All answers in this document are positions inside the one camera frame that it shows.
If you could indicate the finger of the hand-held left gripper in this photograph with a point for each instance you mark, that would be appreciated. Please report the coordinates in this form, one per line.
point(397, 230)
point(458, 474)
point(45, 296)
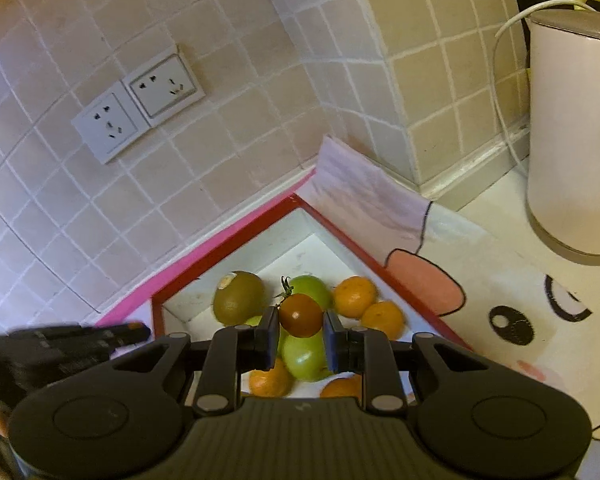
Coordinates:
point(122, 336)

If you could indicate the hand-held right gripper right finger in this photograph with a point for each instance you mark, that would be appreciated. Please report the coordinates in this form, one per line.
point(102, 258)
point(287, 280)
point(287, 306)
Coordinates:
point(330, 341)

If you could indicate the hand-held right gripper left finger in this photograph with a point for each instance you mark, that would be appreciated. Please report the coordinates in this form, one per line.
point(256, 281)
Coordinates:
point(270, 336)

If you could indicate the reddish brown tomato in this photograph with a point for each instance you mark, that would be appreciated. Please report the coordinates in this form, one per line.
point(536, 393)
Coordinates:
point(300, 316)

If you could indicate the small mandarin orange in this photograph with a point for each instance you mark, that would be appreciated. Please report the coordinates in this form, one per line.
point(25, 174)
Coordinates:
point(355, 296)
point(384, 320)
point(271, 380)
point(342, 388)

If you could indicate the red tray with white inside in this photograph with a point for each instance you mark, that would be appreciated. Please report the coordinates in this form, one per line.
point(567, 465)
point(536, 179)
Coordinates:
point(300, 250)

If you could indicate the brown kiwi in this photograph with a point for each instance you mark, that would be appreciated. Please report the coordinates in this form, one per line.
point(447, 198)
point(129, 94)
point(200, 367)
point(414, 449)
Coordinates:
point(237, 297)

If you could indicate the white electric kettle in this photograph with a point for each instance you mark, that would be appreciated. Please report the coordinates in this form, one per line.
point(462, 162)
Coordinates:
point(575, 150)

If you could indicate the white wall socket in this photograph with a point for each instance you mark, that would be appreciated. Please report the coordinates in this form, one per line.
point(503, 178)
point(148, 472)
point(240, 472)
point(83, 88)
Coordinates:
point(162, 85)
point(111, 127)

